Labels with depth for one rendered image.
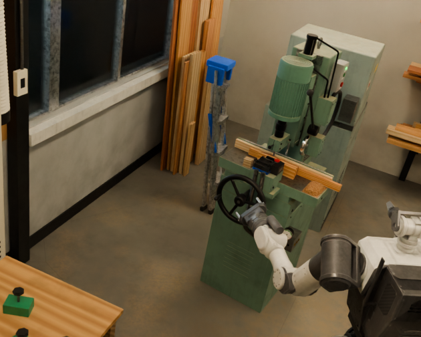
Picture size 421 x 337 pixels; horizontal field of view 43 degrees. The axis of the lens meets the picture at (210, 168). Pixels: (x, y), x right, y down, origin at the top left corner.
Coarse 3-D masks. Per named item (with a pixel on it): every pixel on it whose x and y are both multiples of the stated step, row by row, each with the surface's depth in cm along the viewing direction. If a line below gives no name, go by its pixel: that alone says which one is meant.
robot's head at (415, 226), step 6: (408, 222) 156; (414, 222) 157; (420, 222) 157; (408, 228) 156; (414, 228) 156; (420, 228) 156; (408, 234) 157; (414, 234) 157; (420, 234) 157; (402, 240) 160; (408, 240) 159; (414, 240) 159; (408, 246) 159; (414, 246) 159
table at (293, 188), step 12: (228, 156) 297; (240, 156) 300; (252, 156) 302; (228, 168) 296; (240, 168) 292; (288, 180) 285; (300, 180) 288; (264, 192) 277; (276, 192) 279; (288, 192) 281; (300, 192) 277; (324, 192) 281; (312, 204) 276
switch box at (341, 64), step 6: (342, 60) 294; (336, 66) 288; (342, 66) 287; (336, 72) 289; (342, 72) 289; (330, 78) 292; (336, 78) 291; (336, 84) 292; (330, 90) 295; (336, 90) 293
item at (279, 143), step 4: (284, 132) 297; (272, 136) 290; (284, 136) 292; (288, 136) 295; (272, 140) 288; (276, 140) 287; (280, 140) 287; (284, 140) 291; (268, 144) 290; (276, 144) 288; (280, 144) 288; (284, 144) 294; (268, 148) 291; (272, 148) 290; (276, 148) 289; (280, 148) 289
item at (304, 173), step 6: (252, 150) 302; (258, 150) 301; (300, 168) 290; (300, 174) 291; (306, 174) 289; (312, 174) 287; (312, 180) 289; (318, 180) 287; (324, 180) 285; (330, 180) 285; (324, 186) 286; (330, 186) 284; (336, 186) 282
